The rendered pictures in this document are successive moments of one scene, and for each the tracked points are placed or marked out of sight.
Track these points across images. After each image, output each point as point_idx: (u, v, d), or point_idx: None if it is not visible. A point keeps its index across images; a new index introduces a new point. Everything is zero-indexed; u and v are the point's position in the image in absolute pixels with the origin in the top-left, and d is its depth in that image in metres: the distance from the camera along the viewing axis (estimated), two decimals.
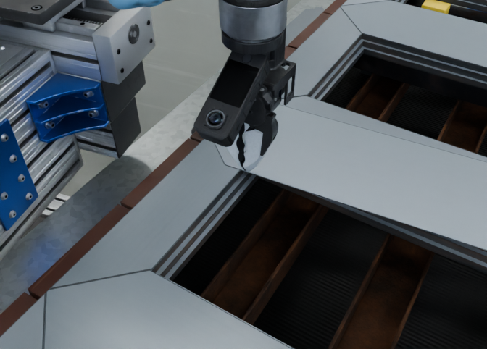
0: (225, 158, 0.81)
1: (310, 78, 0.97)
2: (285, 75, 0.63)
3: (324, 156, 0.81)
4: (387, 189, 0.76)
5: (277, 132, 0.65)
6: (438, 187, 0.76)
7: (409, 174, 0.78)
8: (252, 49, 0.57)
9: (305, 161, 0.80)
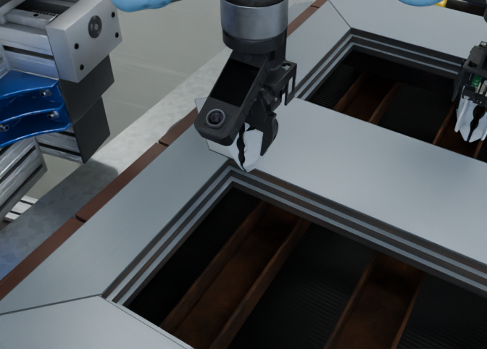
0: (210, 142, 0.76)
1: None
2: (286, 75, 0.63)
3: (317, 148, 0.75)
4: (380, 187, 0.69)
5: (277, 132, 0.65)
6: (438, 190, 0.69)
7: (408, 173, 0.71)
8: (253, 48, 0.57)
9: (296, 151, 0.74)
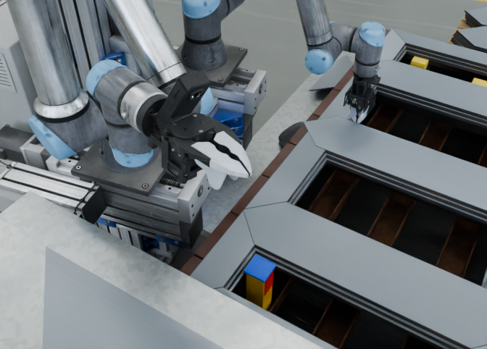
0: (315, 143, 1.67)
1: (348, 110, 1.80)
2: None
3: (364, 145, 1.66)
4: (393, 162, 1.60)
5: None
6: (418, 164, 1.60)
7: (406, 156, 1.62)
8: (167, 97, 0.82)
9: (355, 147, 1.65)
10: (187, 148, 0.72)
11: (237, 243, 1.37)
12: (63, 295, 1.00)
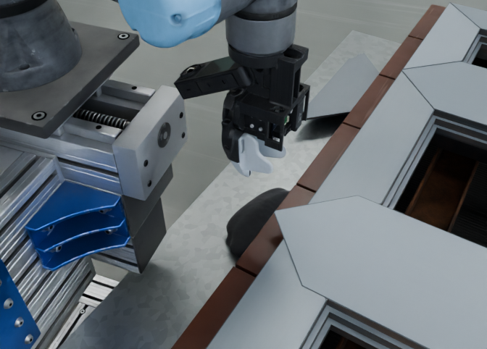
0: (302, 275, 0.65)
1: (381, 177, 0.78)
2: (261, 111, 0.58)
3: (428, 283, 0.64)
4: None
5: (230, 146, 0.63)
6: None
7: None
8: (227, 45, 0.57)
9: (404, 289, 0.63)
10: None
11: None
12: None
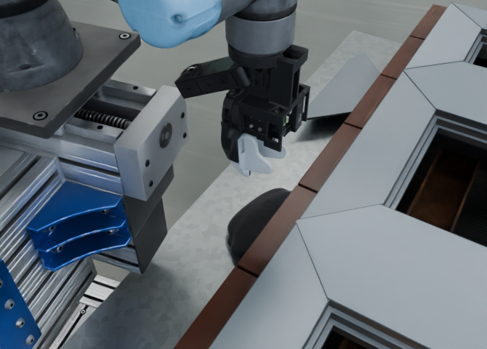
0: (326, 287, 0.64)
1: (383, 178, 0.77)
2: (260, 111, 0.58)
3: (456, 295, 0.63)
4: None
5: (230, 146, 0.63)
6: None
7: None
8: (227, 45, 0.57)
9: (432, 301, 0.62)
10: None
11: None
12: None
